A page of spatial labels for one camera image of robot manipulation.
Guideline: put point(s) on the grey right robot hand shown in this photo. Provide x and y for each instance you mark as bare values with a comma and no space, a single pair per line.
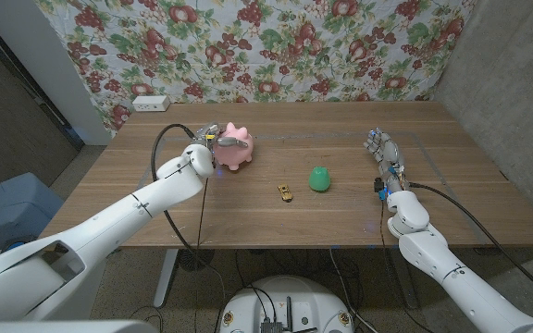
389,155

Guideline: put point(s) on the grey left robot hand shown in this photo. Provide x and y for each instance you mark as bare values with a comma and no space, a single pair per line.
208,136

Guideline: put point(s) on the pink plastic piggy bank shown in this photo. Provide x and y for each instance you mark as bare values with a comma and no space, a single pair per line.
236,159

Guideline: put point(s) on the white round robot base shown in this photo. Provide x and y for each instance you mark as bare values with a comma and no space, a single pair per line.
294,300

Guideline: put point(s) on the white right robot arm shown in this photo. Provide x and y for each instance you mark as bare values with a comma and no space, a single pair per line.
451,273

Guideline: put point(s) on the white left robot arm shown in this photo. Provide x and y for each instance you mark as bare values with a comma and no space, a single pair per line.
109,222

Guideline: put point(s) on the green plastic egg toy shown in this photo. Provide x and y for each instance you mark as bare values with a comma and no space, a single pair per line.
319,180

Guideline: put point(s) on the yellow toy car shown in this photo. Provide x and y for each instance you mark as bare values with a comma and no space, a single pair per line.
285,193

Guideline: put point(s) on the white power strip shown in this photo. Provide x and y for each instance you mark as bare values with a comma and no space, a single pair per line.
151,103

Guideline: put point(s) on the floral fruit print backdrop cloth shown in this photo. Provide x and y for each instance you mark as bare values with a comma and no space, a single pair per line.
271,46

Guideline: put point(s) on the black round floor disc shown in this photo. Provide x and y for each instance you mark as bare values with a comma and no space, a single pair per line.
195,259

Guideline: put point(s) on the metal table leg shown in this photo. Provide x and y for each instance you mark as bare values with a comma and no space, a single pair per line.
164,282
403,277

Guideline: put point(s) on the blue-grey plastic bin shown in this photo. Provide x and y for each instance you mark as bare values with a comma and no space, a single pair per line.
12,208

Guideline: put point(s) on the blue and black foot pedal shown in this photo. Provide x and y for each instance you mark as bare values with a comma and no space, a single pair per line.
16,245

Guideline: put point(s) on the white robot torso edge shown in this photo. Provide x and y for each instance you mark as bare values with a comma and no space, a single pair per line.
63,327

